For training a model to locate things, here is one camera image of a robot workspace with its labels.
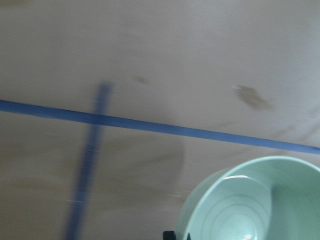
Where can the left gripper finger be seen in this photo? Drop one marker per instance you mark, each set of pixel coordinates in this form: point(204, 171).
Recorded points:
point(169, 234)

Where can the green ceramic bowl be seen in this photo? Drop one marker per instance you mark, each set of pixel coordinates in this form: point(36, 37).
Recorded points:
point(269, 198)

